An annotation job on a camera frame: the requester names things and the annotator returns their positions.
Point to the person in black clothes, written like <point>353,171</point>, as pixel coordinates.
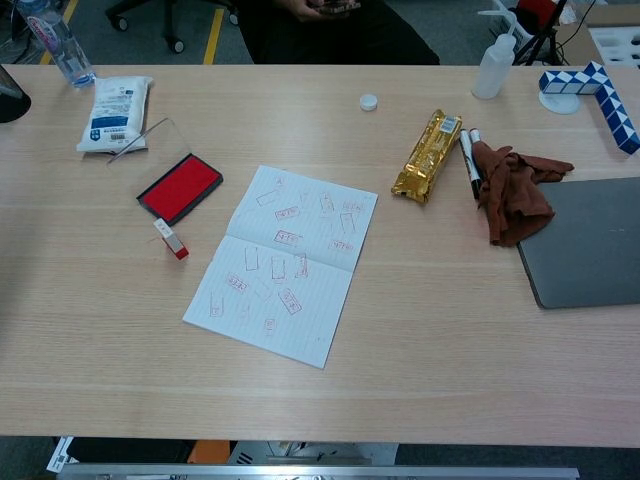
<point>350,42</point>

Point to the black capped marker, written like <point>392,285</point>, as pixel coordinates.
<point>469,160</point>

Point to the white plastic basket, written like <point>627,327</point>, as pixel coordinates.
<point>520,32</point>

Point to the red ink pad case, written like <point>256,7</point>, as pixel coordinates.
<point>180,189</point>

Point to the blue white small box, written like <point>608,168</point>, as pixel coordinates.
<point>607,97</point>

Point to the translucent squeeze wash bottle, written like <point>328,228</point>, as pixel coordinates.
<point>492,67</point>

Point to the grey closed laptop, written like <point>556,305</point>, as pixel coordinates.
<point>590,245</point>

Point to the white round disc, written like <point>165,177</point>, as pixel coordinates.
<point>560,104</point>

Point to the orange object under table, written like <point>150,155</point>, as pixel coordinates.
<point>210,452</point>

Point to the aluminium profile rail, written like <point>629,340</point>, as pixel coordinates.
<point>320,472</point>

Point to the black tripod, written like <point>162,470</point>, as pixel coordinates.
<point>542,40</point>

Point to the black office chair base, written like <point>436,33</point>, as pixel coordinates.
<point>172,22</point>

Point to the gold foil snack pack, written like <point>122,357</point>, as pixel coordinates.
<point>427,157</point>

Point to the white printed sheet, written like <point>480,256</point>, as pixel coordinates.
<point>60,455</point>

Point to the white foam tray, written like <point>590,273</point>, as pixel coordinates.
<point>617,47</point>

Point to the clear plastic water bottle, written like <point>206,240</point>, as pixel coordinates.
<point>62,47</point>

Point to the dark smartphone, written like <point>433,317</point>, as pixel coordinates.
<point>340,7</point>

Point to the white blue tissue pack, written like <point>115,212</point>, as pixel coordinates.
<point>112,112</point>

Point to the white paper with red stamps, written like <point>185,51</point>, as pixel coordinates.
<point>280,280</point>

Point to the white bottle cap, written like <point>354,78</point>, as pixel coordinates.
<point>368,102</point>

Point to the small red white stamp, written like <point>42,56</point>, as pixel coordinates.
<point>172,242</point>

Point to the brown cloth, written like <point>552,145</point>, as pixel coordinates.
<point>515,195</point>

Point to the black curved object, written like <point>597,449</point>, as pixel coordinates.
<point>10,102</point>

